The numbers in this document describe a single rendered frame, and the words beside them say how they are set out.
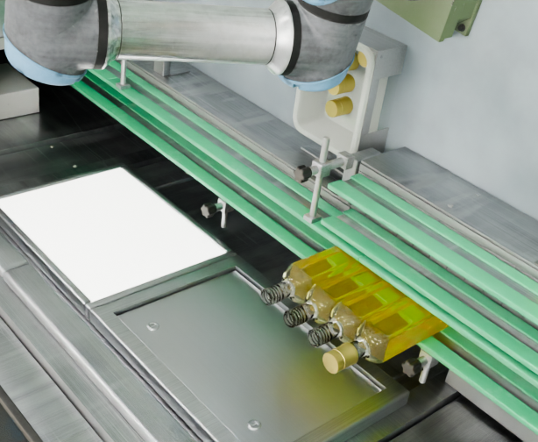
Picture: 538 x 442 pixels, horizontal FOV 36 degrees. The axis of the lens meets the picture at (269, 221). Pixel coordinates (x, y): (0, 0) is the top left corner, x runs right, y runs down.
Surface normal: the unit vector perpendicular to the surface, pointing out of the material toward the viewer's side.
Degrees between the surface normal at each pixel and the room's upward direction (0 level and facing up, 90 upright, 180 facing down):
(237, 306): 90
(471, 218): 90
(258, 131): 90
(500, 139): 0
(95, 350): 90
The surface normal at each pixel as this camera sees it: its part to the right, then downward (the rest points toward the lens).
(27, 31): -0.29, 0.58
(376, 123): 0.65, 0.47
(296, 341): 0.11, -0.84
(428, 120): -0.76, 0.26
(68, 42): 0.39, 0.58
